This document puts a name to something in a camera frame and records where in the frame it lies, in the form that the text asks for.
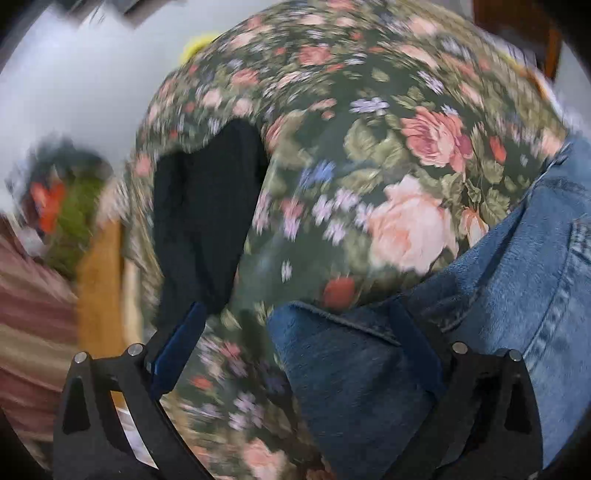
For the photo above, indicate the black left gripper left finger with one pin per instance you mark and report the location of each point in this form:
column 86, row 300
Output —
column 89, row 441

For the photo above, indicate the wooden lap desk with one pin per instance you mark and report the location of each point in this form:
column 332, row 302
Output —
column 99, row 279

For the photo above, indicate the grey plush toy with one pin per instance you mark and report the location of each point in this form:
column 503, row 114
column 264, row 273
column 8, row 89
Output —
column 61, row 156

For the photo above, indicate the red striped curtain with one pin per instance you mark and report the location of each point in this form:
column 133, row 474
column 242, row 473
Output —
column 38, row 339

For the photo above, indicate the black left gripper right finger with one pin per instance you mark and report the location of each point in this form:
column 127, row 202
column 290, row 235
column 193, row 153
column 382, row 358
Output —
column 485, row 421

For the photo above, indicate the orange box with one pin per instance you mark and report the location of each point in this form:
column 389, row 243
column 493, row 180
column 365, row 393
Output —
column 48, row 201

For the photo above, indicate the yellow pillow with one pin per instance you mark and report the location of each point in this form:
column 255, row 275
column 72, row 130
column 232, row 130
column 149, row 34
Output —
column 196, row 44

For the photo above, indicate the blue denim jeans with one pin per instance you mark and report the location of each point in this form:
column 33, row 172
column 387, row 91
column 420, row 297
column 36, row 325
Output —
column 525, row 286

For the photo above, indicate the beige pink blanket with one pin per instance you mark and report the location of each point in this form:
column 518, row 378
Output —
column 132, row 322

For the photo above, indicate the wooden door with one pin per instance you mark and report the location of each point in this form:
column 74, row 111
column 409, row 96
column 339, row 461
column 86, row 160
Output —
column 524, row 24

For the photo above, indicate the folded black pants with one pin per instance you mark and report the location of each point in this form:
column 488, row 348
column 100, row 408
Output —
column 203, row 204

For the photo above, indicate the floral green bedspread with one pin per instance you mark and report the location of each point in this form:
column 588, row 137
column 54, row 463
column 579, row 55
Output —
column 395, row 133

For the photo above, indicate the green patterned bag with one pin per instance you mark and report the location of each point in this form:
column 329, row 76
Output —
column 75, row 222

